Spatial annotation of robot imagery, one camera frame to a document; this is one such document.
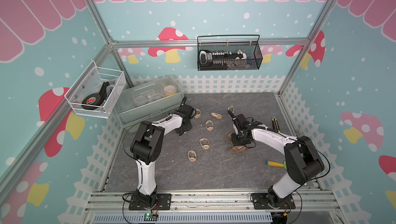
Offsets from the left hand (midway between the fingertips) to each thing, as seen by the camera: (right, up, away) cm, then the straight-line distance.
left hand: (185, 129), depth 99 cm
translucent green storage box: (-22, +17, -10) cm, 29 cm away
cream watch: (+8, +10, +6) cm, 14 cm away
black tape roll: (-38, +18, -30) cm, 51 cm away
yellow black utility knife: (+61, +3, +3) cm, 61 cm away
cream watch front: (+5, -13, -10) cm, 18 cm away
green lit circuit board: (-13, -38, -27) cm, 48 cm away
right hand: (+31, -6, -8) cm, 32 cm away
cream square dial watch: (+33, +15, +13) cm, 38 cm away
